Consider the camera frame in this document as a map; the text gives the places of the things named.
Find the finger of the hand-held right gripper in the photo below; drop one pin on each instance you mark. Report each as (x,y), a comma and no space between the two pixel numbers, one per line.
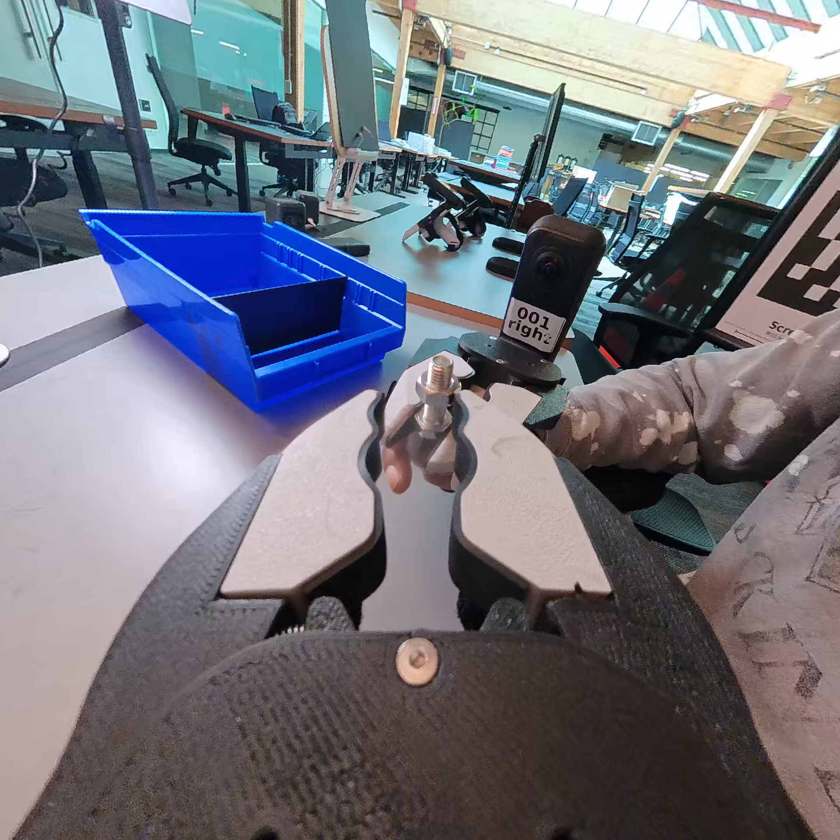
(518,400)
(418,369)

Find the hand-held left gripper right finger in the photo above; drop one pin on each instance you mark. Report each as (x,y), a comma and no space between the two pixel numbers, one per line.
(525,518)

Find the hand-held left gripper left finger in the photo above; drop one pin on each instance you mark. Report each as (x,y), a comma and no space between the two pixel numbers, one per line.
(302,505)

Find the silver bolt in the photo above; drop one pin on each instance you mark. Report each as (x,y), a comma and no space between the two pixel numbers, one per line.
(433,423)

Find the blue plastic bin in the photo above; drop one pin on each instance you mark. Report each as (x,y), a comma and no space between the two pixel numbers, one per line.
(177,295)

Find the person's left hand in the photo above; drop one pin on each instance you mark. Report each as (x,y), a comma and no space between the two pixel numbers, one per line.
(397,469)

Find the black wrist rest pad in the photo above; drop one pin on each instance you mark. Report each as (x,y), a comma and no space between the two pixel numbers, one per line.
(502,268)
(508,245)

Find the idle hand-held gripper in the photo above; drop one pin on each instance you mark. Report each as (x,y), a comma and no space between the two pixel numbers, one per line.
(476,210)
(436,223)

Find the black mesh office chair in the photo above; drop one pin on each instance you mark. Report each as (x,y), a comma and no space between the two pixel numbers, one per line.
(682,275)

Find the black slim monitor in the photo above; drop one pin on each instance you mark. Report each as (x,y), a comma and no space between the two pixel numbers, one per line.
(548,138)

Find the black bin divider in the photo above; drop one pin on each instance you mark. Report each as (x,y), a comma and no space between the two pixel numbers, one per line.
(289,315)

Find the flat black device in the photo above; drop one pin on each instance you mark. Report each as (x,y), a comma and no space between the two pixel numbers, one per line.
(348,246)

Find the dark green chair seat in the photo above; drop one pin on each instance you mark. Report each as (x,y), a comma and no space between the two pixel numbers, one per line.
(676,522)

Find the wooden monitor stand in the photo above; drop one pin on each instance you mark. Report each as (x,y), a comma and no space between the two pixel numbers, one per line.
(348,207)

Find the green plant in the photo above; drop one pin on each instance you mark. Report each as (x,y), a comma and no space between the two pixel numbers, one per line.
(463,110)

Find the black box device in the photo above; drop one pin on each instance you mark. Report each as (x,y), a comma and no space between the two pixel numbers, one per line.
(310,205)
(285,211)

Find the white printed marker sign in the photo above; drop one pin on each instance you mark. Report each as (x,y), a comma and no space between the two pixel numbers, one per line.
(754,308)

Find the tall dark monitor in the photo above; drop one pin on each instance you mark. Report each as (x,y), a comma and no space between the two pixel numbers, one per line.
(351,72)

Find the wooden top desk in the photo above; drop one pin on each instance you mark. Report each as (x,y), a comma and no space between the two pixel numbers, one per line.
(249,126)
(65,111)

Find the black pole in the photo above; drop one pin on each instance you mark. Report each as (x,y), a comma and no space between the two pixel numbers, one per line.
(128,111)

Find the white panel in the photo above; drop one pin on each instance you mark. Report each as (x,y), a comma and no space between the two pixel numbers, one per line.
(131,8)

